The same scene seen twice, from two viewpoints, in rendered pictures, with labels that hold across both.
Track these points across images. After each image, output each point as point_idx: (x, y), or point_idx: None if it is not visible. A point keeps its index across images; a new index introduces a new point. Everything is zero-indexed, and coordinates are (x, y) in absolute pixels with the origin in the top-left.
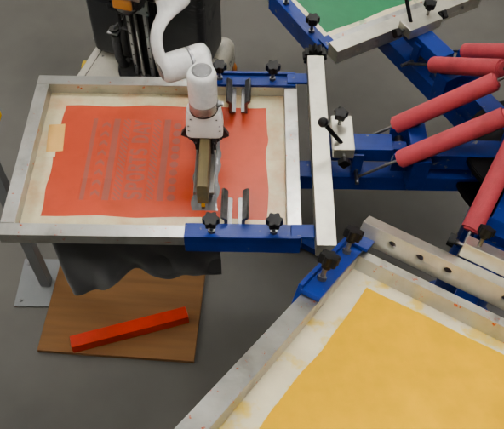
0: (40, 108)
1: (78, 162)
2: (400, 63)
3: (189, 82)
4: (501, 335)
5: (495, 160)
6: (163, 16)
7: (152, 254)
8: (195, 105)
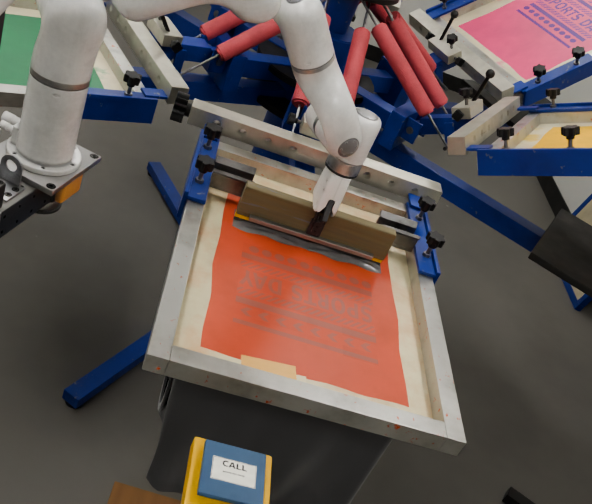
0: (229, 363)
1: (315, 353)
2: (150, 87)
3: (374, 132)
4: (527, 131)
5: (398, 60)
6: (341, 80)
7: None
8: (364, 160)
